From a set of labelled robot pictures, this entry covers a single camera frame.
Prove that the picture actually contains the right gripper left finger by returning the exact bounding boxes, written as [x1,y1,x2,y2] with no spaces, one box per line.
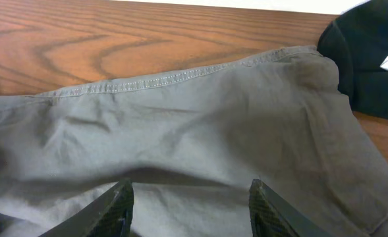
[40,179,134,237]

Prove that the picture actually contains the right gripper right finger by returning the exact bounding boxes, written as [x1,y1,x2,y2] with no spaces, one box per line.
[248,179,330,237]

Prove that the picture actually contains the grey shorts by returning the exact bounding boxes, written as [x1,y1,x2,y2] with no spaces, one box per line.
[0,46,388,236]

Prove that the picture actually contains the black garment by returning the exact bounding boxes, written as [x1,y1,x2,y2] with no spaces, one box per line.
[318,0,388,119]

